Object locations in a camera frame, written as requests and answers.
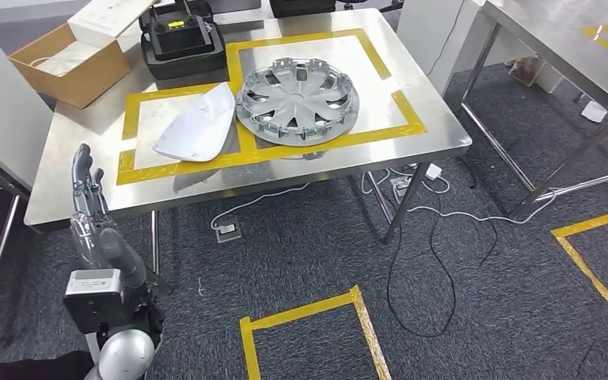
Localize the white flat box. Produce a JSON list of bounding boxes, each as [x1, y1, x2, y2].
[[66, 0, 158, 49]]

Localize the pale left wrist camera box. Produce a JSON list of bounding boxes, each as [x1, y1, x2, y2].
[[63, 268, 127, 336]]

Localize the black remote controller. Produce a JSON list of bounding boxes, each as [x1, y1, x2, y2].
[[149, 0, 216, 61]]

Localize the open brown cardboard box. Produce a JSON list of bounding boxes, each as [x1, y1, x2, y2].
[[9, 21, 132, 110]]

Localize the small white box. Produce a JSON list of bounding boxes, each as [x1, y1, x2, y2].
[[580, 101, 608, 124]]

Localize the black floor cable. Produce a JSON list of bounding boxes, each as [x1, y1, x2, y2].
[[385, 154, 499, 340]]

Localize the black foam case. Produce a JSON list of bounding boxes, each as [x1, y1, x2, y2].
[[139, 2, 228, 82]]

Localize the stainless steel workbench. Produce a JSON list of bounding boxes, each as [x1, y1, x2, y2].
[[23, 7, 473, 276]]

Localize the white desk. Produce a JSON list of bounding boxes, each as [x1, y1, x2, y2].
[[395, 0, 538, 97]]

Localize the yellow tape frame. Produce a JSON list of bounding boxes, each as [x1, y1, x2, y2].
[[116, 27, 428, 186]]

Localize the white curved plastic part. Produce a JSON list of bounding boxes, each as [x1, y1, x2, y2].
[[151, 82, 237, 164]]

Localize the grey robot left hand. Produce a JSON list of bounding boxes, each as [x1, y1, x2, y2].
[[69, 142, 148, 290]]

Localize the white cabinet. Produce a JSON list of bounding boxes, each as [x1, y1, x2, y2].
[[0, 10, 55, 191]]

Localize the white padded insert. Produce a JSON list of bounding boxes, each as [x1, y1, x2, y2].
[[30, 40, 101, 77]]

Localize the grey floor socket plate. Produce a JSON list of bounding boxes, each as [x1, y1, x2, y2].
[[389, 177, 413, 204], [215, 218, 243, 245]]

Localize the black office chair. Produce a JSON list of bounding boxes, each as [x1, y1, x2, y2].
[[335, 0, 405, 14]]

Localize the black desk cable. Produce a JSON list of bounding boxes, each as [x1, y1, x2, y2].
[[424, 0, 466, 78]]

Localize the yellow floor tape square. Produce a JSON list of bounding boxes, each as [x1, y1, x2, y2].
[[238, 285, 393, 380], [551, 206, 608, 342]]

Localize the white floor cable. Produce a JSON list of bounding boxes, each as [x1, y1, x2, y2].
[[361, 162, 558, 226], [209, 181, 311, 232]]

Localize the silver plastic wheel cover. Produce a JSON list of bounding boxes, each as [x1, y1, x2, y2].
[[234, 56, 361, 148]]

